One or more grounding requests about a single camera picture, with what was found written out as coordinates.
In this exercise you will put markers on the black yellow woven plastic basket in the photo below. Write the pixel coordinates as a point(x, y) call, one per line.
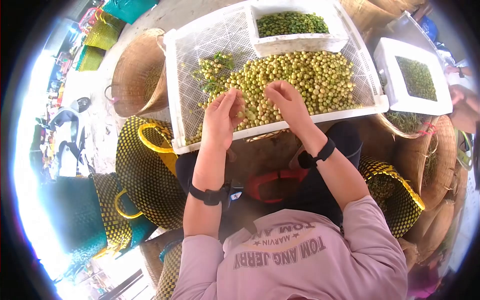
point(397, 206)
point(138, 168)
point(170, 273)

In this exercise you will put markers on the person's right thumb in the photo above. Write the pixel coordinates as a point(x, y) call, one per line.
point(273, 100)

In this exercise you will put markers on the person's left thumb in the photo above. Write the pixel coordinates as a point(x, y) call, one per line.
point(238, 116)

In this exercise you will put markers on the woven bamboo basket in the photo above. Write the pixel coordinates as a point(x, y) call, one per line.
point(365, 13)
point(435, 228)
point(153, 255)
point(135, 75)
point(266, 135)
point(438, 161)

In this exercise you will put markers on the teal woven bag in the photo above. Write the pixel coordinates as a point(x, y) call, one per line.
point(127, 9)

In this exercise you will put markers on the person's body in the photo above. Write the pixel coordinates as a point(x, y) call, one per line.
point(292, 258)

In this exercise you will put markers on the white foam box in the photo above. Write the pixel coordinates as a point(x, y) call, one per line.
point(296, 43)
point(390, 82)

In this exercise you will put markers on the black wrist band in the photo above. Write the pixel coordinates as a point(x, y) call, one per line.
point(210, 195)
point(318, 154)

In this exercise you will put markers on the bunch of green stems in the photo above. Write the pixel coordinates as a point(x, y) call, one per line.
point(219, 62)

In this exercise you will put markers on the white plastic mesh tray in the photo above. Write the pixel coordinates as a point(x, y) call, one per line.
point(210, 41)

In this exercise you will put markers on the person's right fingers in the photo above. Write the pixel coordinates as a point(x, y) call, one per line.
point(285, 87)

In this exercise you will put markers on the person's left index finger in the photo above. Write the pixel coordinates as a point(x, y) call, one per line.
point(233, 98)

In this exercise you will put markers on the yellow green woven basket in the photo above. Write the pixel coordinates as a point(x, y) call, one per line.
point(105, 32)
point(90, 58)

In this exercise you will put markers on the white motor scooter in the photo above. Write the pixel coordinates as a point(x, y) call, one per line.
point(67, 142)

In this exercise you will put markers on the pile of yellow-green round fruits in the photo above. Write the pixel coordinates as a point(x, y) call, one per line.
point(307, 82)

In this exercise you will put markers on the red plastic stool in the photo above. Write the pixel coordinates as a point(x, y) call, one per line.
point(270, 178)

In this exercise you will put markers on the person's left hand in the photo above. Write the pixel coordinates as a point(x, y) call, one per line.
point(219, 123)

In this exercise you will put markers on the black yellow teal woven basket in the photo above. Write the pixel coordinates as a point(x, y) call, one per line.
point(112, 221)

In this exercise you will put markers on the dark green woven basket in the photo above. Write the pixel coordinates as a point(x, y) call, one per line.
point(78, 217)

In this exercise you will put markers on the person's right hand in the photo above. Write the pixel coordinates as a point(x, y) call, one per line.
point(294, 110)

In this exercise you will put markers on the person's left fingers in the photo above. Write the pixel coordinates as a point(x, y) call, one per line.
point(214, 103)

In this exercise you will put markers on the pile of dark green fruits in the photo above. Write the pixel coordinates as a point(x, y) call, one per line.
point(416, 77)
point(290, 23)

